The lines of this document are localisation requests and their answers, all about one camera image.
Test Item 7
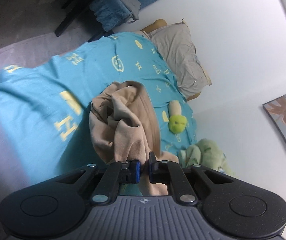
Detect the tan t-shirt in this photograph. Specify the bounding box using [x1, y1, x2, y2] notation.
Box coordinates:
[89, 81, 179, 196]

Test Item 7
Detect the light green fleece blanket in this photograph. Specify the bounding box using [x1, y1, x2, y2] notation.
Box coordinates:
[178, 139, 235, 177]

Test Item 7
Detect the green plush toy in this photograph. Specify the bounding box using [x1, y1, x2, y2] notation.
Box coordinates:
[168, 100, 187, 134]

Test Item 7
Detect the teal patterned bed sheet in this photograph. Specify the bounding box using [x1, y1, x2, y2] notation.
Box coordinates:
[0, 33, 196, 185]

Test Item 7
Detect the grey pillow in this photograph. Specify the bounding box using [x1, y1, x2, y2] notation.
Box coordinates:
[149, 23, 209, 98]

